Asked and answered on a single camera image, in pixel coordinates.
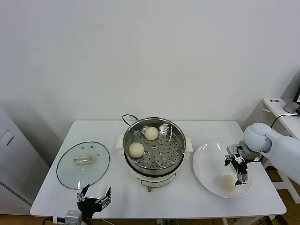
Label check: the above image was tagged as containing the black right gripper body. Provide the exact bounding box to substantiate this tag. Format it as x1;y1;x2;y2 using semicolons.
230;155;248;176

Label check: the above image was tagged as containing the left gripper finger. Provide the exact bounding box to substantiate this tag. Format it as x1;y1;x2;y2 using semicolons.
98;186;112;207
76;184;90;202

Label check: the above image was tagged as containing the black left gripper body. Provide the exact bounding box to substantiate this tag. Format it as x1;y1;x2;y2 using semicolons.
77;197;110;220

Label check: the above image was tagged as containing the white steamed baozi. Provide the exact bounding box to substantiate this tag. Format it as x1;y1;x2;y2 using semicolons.
143;126;159;141
220;174;238;192
128;142;145;158

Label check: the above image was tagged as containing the round glass pot lid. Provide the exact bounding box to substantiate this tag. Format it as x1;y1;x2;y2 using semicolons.
56;141;111;190

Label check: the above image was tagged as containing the stainless steel steamer basket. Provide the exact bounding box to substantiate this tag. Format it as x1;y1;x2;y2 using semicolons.
123;116;187;173

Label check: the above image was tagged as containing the large white plate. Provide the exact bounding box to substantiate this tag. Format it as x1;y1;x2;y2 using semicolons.
192;142;254;199

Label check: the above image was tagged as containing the white side desk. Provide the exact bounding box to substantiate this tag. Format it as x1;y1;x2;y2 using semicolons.
241;97;300;203

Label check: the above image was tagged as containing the grey round stand base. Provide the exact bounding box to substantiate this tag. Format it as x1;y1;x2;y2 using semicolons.
283;101;300;115

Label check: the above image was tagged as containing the white cabinet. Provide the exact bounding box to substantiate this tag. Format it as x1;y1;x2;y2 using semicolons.
0;105;50;209

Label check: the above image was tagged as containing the grey computer monitor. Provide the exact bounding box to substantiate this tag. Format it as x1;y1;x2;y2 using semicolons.
280;69;300;104

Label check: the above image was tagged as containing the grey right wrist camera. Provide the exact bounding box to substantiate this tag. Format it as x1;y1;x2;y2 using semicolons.
226;144;242;158

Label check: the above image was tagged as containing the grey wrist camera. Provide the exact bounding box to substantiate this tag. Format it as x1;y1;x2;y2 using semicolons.
226;144;242;158
64;210;83;225

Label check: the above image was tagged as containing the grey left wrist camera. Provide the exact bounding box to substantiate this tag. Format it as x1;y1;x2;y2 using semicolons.
64;210;83;225

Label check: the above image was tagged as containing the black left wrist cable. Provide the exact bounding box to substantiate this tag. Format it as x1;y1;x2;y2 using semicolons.
42;216;66;225

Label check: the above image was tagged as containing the black power adapter cable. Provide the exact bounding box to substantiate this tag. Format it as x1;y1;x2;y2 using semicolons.
270;113;300;128

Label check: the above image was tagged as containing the black cooker power cord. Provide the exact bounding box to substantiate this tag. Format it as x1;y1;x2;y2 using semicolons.
121;114;141;128

